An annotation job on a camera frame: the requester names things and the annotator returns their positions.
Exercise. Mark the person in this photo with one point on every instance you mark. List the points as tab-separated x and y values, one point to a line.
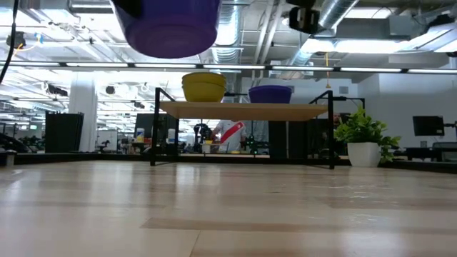
230	133

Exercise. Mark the black cabinet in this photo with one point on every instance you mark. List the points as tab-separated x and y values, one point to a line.
64	132

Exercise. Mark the silver ventilation duct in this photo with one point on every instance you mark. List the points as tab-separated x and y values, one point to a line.
335	12
230	21

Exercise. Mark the white bottle yellow label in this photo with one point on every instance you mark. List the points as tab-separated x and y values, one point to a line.
140	135

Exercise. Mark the long led light bar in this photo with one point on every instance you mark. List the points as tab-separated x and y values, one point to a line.
303	68

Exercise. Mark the white plastic container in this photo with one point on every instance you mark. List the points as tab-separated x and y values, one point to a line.
171	136

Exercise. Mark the green plant white pot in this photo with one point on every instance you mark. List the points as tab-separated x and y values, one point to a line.
362	142

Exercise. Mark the wooden shelf black frame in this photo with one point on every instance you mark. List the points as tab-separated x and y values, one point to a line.
242	111

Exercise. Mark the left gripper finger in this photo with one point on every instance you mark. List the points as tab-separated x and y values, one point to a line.
128	7

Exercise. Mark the white building column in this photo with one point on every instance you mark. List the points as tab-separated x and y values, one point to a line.
82	118

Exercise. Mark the black background desk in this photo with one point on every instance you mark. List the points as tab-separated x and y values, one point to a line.
432	151

